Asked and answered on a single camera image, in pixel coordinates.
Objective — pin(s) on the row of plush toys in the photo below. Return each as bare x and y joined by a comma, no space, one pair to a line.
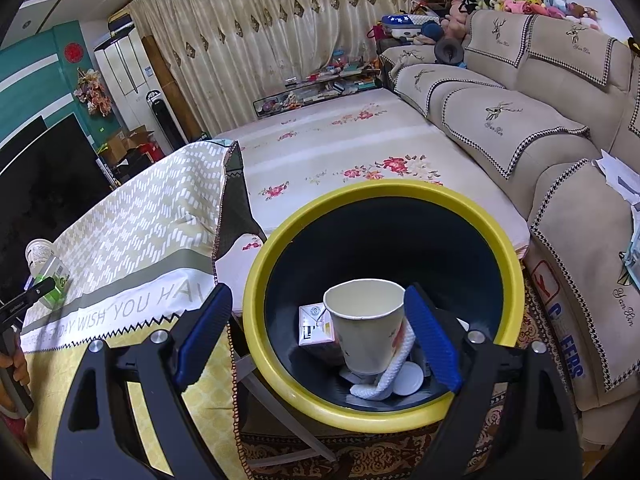
525,2

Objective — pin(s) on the white standing air conditioner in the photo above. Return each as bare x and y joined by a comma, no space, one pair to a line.
125,75

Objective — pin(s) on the yellow rim waste bin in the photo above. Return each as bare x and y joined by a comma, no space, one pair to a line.
380,240

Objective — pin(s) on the artificial flower bunch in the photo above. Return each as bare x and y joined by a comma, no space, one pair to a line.
94,92

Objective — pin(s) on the white mat with blue letters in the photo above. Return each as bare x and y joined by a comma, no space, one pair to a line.
555,310

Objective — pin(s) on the floral cream bed sheet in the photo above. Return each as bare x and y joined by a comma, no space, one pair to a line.
350,140

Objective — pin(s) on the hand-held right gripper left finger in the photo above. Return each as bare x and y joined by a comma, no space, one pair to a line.
200,340

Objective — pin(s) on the green label plastic bottle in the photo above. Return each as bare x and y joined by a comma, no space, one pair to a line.
56,280

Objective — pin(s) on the white tower fan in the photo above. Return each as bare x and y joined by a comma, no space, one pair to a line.
160,120

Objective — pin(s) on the open cardboard box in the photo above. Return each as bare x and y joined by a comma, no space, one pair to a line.
127,142

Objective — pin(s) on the red round paper cutting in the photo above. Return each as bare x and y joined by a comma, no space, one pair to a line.
74,51

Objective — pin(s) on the smaller black television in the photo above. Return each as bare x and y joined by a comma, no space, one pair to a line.
20,135

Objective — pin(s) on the glass side table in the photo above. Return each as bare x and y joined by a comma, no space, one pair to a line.
310,95

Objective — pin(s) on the blue star print bag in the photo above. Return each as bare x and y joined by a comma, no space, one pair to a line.
410,26

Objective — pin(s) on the white printed small carton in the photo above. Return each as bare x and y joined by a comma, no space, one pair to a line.
312,327

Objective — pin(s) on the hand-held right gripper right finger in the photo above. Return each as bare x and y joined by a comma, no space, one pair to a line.
430,340

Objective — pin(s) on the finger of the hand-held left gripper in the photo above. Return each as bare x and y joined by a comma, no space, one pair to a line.
37,290

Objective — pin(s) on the white round lid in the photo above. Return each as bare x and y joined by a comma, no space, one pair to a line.
409,381

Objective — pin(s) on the grey metal table frame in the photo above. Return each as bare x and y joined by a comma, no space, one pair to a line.
280,410

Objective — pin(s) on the large black television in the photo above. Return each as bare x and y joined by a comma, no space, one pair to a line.
50,185

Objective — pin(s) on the cream patterned curtain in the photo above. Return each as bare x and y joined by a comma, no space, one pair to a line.
250,35

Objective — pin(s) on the white loose papers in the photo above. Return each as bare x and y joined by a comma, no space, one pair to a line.
617,175

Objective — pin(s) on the chevron print tablecloth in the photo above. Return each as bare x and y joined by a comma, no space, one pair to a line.
130,220

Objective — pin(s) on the white paper cup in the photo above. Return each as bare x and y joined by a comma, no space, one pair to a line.
365,335

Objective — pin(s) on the white printed bowl cup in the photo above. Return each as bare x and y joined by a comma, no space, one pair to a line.
39,255

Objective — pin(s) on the red fire extinguisher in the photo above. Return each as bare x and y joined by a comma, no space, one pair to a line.
152,151

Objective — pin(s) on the grey neck pillow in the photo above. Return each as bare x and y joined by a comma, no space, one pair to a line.
447,51

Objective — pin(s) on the beige sofa with covers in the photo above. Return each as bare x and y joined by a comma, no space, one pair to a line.
500,125

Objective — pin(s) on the person's left hand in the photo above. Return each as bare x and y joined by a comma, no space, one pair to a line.
19,365

